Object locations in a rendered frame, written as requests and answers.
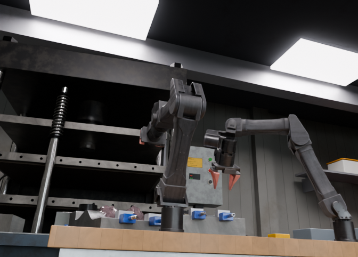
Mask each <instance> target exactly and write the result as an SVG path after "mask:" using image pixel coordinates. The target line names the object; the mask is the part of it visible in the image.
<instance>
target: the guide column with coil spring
mask: <svg viewBox="0 0 358 257"><path fill-rule="evenodd" d="M60 92H66V93H69V88H67V87H61V91H60ZM59 98H64V99H68V98H67V97H59ZM59 101H64V102H67V100H59ZM59 104H63V105H67V104H66V103H63V102H60V103H58V105H59ZM57 107H63V108H66V106H57ZM57 110H63V111H66V110H65V109H57ZM57 113H61V114H65V113H64V112H61V111H58V112H56V114H57ZM56 116H60V117H64V115H56ZM56 116H55V117H56ZM55 119H60V120H64V119H63V118H55ZM55 119H54V120H55ZM54 123H63V122H62V121H54ZM53 126H62V125H61V124H54V125H53ZM53 129H60V130H62V128H60V127H53ZM52 132H59V133H61V131H52ZM59 142H60V139H59V138H55V137H51V139H50V144H49V147H48V152H47V157H46V162H45V167H44V172H43V177H42V182H41V185H40V190H39V195H38V201H37V205H36V210H35V215H34V220H33V224H32V229H31V233H37V234H41V233H42V228H43V223H44V218H45V213H46V207H47V202H48V197H49V193H50V188H51V182H52V177H53V172H54V167H55V161H56V156H57V152H58V147H59Z"/></svg>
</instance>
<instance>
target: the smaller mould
mask: <svg viewBox="0 0 358 257"><path fill-rule="evenodd" d="M24 224H25V219H23V218H20V217H18V216H16V215H13V214H0V232H23V228H24Z"/></svg>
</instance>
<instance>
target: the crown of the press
mask: <svg viewBox="0 0 358 257"><path fill-rule="evenodd" d="M0 69H1V70H3V71H5V76H4V79H3V83H2V87H1V90H2V91H3V93H4V94H5V96H6V98H7V99H8V101H9V103H10V104H11V106H12V107H13V109H14V111H15V112H16V114H17V115H18V116H20V113H21V112H24V113H28V117H33V118H42V119H52V120H53V115H54V112H55V106H56V103H57V101H56V100H57V97H58V96H57V93H58V92H60V91H61V87H67V88H69V94H70V95H71V98H70V99H69V102H68V108H67V111H66V112H67V114H66V117H65V119H66V120H64V121H67V122H76V123H85V124H95V125H104V126H114V127H123V128H129V129H138V130H140V129H141V128H142V127H144V126H145V127H147V126H148V124H149V123H150V122H151V114H152V108H153V106H154V103H156V102H158V101H159V100H161V101H167V102H168V100H169V99H170V82H171V80H172V78H174V79H179V80H182V81H183V85H187V69H184V68H183V66H182V64H181V63H176V62H174V63H173V64H171V65H170V66H164V65H158V64H153V63H146V62H139V61H133V60H126V59H119V58H112V57H105V56H101V55H95V54H88V53H81V52H74V51H67V50H61V49H54V48H50V47H43V46H36V45H29V44H22V43H18V41H16V40H15V39H14V38H13V37H11V36H3V38H2V40H0ZM95 148H96V144H95V143H92V142H88V141H83V142H80V143H79V150H80V151H84V152H95Z"/></svg>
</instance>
